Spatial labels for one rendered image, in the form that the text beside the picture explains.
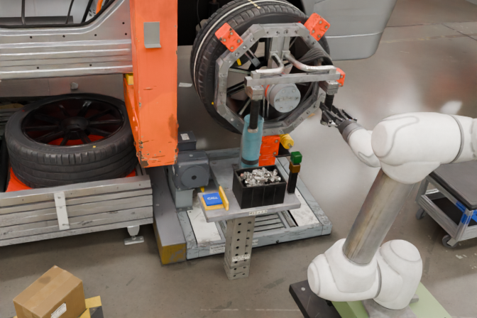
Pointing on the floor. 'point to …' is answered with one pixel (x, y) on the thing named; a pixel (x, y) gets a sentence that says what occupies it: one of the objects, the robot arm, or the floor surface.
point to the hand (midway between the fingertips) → (328, 107)
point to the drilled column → (238, 247)
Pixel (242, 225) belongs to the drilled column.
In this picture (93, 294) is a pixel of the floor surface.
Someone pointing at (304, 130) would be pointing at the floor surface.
